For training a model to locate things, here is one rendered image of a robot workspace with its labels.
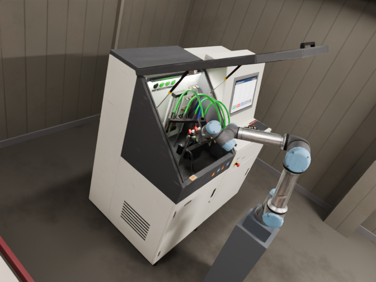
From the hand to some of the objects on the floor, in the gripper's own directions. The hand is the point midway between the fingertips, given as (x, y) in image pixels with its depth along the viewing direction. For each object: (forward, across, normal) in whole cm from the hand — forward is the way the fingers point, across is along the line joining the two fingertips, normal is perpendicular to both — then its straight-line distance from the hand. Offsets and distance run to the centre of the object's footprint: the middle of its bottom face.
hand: (198, 134), depth 189 cm
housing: (+139, -23, -27) cm, 144 cm away
